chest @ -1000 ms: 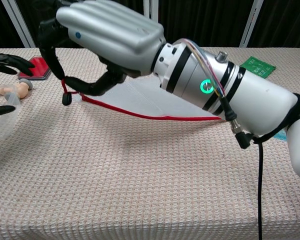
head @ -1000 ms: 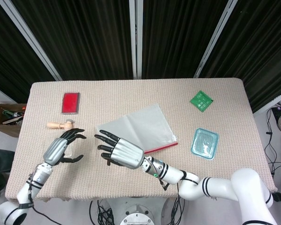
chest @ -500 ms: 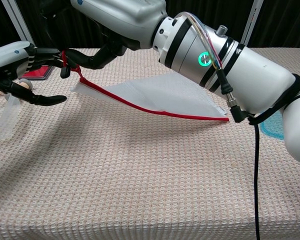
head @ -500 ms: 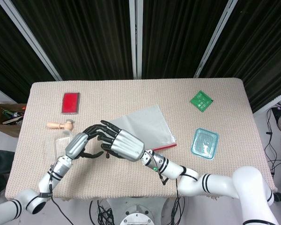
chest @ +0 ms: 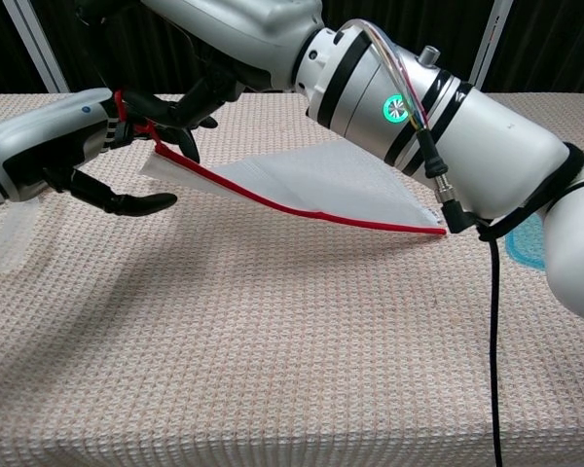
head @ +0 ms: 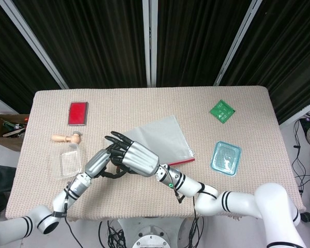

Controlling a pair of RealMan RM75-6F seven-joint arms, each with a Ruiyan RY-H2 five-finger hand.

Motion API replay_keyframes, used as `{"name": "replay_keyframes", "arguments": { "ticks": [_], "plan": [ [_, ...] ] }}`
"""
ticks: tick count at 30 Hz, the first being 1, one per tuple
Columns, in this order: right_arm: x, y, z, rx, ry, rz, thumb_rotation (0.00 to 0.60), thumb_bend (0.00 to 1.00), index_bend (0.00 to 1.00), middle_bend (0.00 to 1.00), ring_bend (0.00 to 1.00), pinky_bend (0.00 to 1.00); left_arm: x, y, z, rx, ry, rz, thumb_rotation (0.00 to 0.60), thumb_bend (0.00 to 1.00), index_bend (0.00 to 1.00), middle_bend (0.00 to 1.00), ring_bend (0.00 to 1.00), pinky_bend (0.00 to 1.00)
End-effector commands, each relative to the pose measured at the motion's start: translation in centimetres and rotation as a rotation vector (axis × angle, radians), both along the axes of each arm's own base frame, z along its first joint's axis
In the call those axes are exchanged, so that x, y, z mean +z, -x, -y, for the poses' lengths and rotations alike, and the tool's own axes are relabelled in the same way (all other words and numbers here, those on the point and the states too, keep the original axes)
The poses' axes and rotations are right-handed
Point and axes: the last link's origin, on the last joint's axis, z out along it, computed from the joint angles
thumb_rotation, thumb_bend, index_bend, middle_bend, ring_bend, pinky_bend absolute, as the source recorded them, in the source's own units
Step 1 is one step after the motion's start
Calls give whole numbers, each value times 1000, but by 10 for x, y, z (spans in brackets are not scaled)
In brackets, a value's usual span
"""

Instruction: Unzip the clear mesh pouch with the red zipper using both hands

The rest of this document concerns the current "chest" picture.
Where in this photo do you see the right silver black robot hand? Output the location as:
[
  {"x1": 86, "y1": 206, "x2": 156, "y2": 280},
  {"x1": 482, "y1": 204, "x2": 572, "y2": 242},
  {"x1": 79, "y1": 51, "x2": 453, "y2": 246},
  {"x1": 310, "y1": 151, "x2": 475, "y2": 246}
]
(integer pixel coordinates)
[{"x1": 75, "y1": 0, "x2": 325, "y2": 118}]

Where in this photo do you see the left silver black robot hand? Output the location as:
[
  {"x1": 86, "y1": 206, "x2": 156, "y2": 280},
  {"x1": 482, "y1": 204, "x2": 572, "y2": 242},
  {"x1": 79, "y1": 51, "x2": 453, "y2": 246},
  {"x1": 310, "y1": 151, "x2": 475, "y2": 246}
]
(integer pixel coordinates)
[{"x1": 0, "y1": 87, "x2": 220, "y2": 218}]

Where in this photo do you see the clear mesh zipper bag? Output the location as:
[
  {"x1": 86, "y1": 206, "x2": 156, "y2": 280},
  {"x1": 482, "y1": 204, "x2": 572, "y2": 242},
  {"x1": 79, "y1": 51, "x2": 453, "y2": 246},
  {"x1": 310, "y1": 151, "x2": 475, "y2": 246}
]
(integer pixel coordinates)
[{"x1": 139, "y1": 140, "x2": 448, "y2": 238}]

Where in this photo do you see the clear plastic container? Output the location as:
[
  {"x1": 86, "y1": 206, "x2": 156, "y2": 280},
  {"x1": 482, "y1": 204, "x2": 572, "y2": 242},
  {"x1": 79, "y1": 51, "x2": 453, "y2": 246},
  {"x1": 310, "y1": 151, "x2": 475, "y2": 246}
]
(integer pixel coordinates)
[{"x1": 0, "y1": 197, "x2": 43, "y2": 283}]

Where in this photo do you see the beige waffle tablecloth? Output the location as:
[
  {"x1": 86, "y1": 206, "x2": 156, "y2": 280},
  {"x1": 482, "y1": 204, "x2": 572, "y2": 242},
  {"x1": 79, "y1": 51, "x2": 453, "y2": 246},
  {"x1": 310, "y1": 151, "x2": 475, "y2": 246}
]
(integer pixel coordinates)
[{"x1": 0, "y1": 90, "x2": 584, "y2": 467}]

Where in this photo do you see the black pleated curtain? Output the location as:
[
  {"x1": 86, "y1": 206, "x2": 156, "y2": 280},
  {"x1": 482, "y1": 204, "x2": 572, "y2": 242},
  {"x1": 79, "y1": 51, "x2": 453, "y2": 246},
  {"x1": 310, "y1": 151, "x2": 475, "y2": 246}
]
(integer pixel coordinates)
[{"x1": 0, "y1": 0, "x2": 584, "y2": 96}]

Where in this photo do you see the slanted aluminium frame post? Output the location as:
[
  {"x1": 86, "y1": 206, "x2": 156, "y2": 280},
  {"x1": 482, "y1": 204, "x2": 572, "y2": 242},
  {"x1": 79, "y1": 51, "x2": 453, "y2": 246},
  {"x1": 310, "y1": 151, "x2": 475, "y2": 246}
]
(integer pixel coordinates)
[
  {"x1": 466, "y1": 0, "x2": 515, "y2": 91},
  {"x1": 2, "y1": 0, "x2": 72, "y2": 93}
]

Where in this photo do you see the black arm cable with plug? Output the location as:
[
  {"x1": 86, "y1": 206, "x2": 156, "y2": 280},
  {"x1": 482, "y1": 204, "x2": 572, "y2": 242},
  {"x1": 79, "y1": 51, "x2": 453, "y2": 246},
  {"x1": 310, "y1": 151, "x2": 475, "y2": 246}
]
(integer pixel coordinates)
[{"x1": 416, "y1": 128, "x2": 506, "y2": 467}]

